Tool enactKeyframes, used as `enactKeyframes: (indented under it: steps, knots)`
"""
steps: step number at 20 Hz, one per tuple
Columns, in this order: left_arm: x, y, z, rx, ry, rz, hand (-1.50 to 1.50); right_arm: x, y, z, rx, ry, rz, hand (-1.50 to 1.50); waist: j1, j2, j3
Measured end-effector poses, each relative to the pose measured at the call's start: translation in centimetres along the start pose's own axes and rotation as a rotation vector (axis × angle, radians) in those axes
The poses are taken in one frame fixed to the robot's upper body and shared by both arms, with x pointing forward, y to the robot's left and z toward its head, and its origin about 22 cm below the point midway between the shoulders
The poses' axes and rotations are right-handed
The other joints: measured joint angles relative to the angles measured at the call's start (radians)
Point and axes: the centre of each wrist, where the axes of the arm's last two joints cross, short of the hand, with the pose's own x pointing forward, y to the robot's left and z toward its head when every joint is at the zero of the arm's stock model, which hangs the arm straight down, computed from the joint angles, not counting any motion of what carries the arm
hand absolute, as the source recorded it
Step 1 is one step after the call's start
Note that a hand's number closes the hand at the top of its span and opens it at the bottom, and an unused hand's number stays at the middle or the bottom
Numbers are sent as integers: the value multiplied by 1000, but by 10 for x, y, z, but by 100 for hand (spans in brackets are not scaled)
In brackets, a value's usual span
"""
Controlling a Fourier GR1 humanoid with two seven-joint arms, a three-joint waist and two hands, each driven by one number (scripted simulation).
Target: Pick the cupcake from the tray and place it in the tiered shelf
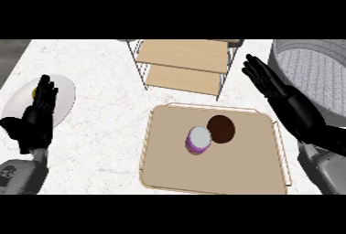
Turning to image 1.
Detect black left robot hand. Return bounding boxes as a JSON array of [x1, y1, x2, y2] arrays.
[[0, 74, 60, 155]]

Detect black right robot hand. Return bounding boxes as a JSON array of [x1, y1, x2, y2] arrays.
[[241, 53, 346, 157]]

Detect dark brown chocolate cupcake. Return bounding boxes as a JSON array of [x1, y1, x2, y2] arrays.
[[206, 114, 237, 144]]

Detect purple cupcake white frosting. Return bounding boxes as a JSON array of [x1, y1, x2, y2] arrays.
[[185, 125, 213, 155]]

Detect beige wooden tray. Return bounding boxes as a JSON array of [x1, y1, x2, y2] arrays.
[[138, 102, 293, 196]]

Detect white round plate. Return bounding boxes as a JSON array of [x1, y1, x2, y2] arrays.
[[0, 74, 77, 129]]

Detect tiered wire shelf wooden boards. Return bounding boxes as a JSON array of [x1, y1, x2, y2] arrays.
[[119, 39, 246, 102]]

